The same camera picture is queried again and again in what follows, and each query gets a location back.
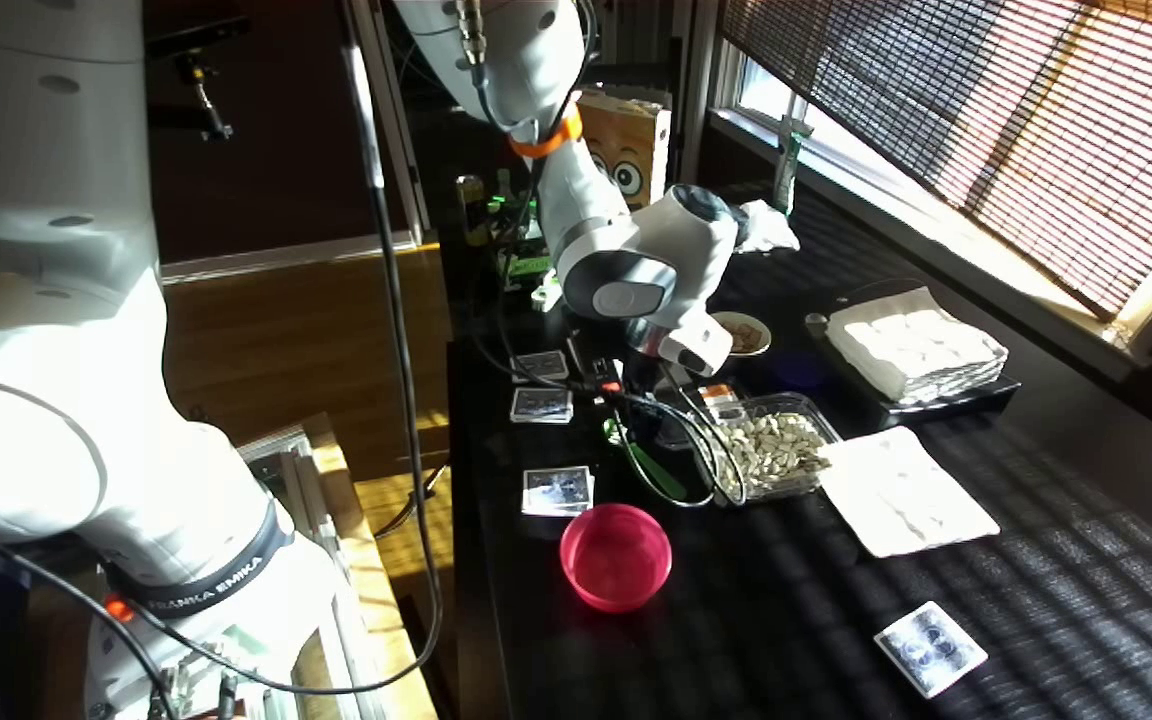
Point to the window blind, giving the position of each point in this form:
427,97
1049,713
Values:
1003,134

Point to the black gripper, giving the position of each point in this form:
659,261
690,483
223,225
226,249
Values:
628,384

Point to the pink plastic bowl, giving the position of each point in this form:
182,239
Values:
616,562

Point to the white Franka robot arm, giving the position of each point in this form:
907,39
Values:
57,441

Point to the cardboard box with face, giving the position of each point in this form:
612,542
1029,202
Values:
628,147

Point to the stack of white napkins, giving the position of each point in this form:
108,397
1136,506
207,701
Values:
917,347

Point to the small white device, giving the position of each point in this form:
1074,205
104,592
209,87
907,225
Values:
544,288

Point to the small bowl with grains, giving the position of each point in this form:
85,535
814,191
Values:
750,334

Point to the clear container with grains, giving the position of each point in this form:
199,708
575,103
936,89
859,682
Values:
760,460

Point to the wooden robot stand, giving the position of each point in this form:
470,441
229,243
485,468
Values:
379,601

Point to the flat white paper napkin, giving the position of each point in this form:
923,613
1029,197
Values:
902,494

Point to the clear plastic lid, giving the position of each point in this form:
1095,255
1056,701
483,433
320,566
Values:
723,402

